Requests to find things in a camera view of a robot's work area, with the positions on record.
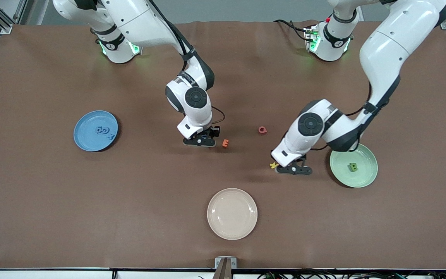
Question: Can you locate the green plate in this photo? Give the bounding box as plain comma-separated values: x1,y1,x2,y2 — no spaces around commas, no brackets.
329,143,379,189

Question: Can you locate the black cable bundle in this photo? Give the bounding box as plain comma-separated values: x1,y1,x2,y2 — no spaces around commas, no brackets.
258,269,446,279

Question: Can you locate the blue plate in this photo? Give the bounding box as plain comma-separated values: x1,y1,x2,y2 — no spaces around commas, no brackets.
73,110,119,152

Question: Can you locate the white table edge rail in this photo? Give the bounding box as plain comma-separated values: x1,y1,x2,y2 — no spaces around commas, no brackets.
0,268,446,279

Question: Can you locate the cream plate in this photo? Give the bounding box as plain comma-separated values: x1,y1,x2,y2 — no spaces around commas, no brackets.
207,188,258,241

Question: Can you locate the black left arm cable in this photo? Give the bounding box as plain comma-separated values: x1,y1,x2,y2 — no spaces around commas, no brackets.
308,79,390,152

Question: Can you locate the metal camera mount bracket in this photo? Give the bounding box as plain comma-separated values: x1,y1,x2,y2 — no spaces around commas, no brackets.
215,257,237,279

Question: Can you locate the brown table cover sheet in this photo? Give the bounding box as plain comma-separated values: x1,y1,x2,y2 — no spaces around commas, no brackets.
0,20,446,270

